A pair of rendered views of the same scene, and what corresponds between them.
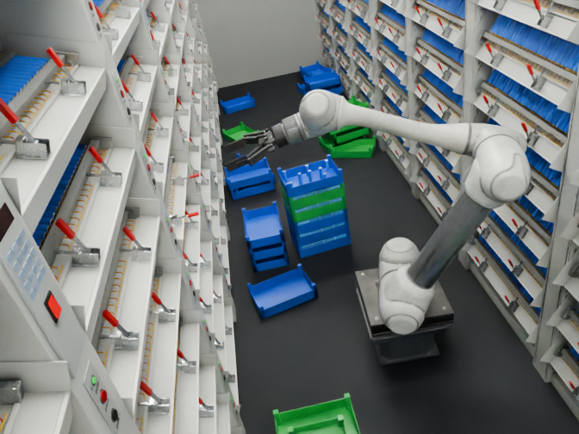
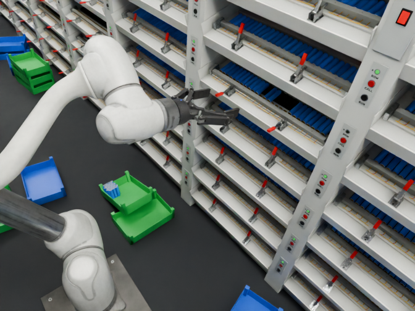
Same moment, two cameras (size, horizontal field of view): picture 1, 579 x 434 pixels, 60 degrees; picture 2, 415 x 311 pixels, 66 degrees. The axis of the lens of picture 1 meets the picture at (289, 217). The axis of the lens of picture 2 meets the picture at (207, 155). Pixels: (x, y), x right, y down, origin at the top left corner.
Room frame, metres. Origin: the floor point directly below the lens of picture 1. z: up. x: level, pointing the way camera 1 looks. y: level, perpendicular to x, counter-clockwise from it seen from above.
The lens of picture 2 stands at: (2.14, -0.47, 1.60)
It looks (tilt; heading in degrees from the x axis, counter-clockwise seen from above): 44 degrees down; 136
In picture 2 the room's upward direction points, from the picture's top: 7 degrees clockwise
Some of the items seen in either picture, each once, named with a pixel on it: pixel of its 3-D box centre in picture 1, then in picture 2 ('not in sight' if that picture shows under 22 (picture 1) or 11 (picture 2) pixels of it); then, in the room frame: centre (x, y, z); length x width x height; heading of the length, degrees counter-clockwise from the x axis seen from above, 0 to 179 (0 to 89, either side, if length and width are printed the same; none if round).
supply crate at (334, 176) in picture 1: (309, 175); not in sight; (2.34, -0.15, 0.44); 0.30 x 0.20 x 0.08; 98
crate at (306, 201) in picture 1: (312, 188); not in sight; (2.34, -0.15, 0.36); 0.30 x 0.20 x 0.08; 98
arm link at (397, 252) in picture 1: (400, 265); (88, 279); (1.51, -0.39, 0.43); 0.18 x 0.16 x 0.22; 165
